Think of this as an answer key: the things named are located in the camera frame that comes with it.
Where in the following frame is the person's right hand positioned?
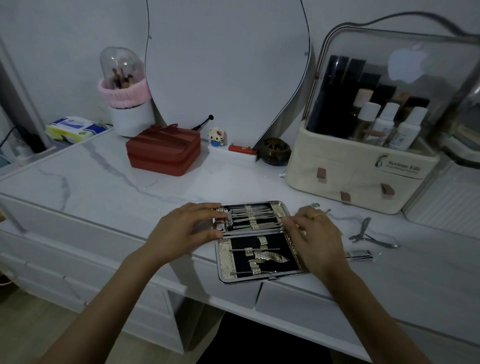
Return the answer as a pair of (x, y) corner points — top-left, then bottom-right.
(281, 205), (352, 285)

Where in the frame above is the person's left hand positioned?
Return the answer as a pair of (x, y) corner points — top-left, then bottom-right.
(144, 202), (229, 267)

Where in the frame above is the small silver nail clipper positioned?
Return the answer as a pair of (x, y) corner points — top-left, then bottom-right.
(214, 209), (230, 233)

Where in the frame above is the large nail clipper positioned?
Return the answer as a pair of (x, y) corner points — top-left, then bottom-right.
(344, 250), (374, 262)

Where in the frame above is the ornate silver nail clipper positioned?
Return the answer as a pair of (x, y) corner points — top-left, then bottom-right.
(253, 251), (290, 264)

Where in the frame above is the silver cuticle nipper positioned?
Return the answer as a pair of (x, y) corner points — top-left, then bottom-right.
(348, 216), (400, 249)

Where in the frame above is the manicure set case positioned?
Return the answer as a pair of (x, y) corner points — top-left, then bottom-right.
(212, 199), (311, 285)

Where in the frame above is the person's right forearm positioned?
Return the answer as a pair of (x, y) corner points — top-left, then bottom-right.
(326, 264), (436, 364)

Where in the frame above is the red jewelry box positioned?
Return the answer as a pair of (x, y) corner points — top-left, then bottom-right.
(125, 123), (202, 177)

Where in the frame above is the white ribbed storage box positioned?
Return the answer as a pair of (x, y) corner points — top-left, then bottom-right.
(404, 159), (480, 241)

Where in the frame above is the cream cosmetic organizer clear lid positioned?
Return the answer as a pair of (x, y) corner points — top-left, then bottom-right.
(285, 11), (480, 215)

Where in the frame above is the white mirror base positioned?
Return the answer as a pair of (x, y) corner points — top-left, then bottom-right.
(207, 142), (260, 163)

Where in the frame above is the dark round incense burner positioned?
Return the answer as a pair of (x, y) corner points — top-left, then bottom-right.
(258, 136), (293, 167)

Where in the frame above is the white cat figurine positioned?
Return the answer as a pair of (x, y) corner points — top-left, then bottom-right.
(207, 126), (227, 147)

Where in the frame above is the white side cabinet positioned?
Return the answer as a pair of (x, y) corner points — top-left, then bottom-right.
(0, 193), (185, 353)

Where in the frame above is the black ball-tipped stick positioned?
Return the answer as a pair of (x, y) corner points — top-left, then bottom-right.
(191, 114), (215, 131)

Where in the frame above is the white brush holder clear dome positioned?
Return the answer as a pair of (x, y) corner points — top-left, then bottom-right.
(98, 46), (156, 139)

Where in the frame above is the clear bottle white cap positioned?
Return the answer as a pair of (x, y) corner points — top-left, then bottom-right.
(352, 101), (382, 142)

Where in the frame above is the slim white lotion bottle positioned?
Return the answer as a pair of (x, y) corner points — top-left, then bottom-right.
(371, 102), (401, 146)

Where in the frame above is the wide white lotion bottle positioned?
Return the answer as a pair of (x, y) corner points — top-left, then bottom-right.
(388, 106), (429, 152)

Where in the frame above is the pink knitted headband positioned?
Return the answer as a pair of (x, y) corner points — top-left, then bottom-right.
(98, 76), (153, 110)

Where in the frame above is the blue yellow tissue packet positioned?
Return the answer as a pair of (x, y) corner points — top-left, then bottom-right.
(44, 116), (110, 145)

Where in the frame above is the pink capped bottle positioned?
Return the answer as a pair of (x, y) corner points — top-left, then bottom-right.
(351, 88), (374, 113)

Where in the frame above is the bunch of makeup brushes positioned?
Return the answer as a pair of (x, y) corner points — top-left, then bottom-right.
(111, 66), (136, 90)

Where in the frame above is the heart-shaped white mirror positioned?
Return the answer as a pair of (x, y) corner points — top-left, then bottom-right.
(144, 0), (314, 149)

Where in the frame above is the black plug adapter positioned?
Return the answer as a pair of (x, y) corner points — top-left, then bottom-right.
(14, 125), (48, 155)

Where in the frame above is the white stacked tray organizer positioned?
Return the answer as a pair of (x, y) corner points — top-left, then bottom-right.
(442, 86), (480, 166)

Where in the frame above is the grey framed panel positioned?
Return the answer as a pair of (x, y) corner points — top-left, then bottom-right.
(0, 37), (55, 153)

